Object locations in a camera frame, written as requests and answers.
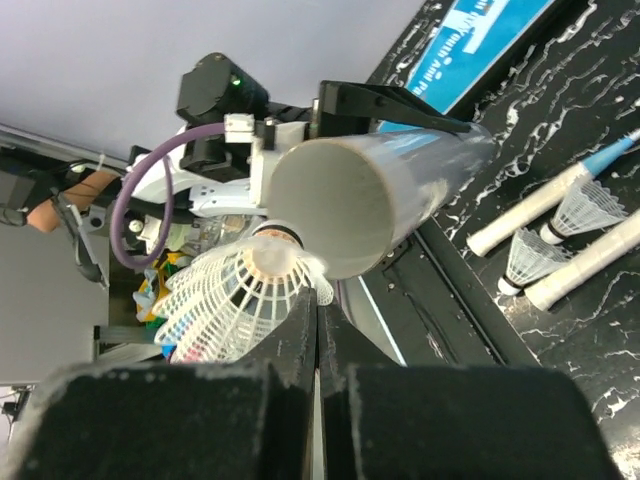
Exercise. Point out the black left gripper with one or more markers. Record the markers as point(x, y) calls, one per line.
point(347, 108)

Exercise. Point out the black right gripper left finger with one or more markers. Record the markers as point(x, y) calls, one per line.
point(285, 361)

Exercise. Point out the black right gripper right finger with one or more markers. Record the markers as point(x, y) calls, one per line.
point(340, 344)

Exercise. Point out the white shuttlecock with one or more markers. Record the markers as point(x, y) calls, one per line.
point(530, 259)
point(586, 207)
point(231, 297)

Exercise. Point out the white shuttlecock tube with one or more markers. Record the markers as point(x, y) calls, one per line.
point(353, 199)

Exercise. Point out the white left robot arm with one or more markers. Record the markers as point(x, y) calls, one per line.
point(198, 173)

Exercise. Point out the blue badminton racket left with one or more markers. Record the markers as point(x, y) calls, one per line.
point(547, 196)

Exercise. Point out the blue badminton racket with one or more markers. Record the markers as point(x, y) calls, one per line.
point(608, 248)
point(547, 196)

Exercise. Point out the blue badminton racket right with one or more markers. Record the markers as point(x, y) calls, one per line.
point(608, 248)

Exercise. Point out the blue sport racket bag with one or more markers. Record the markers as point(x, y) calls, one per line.
point(473, 35)

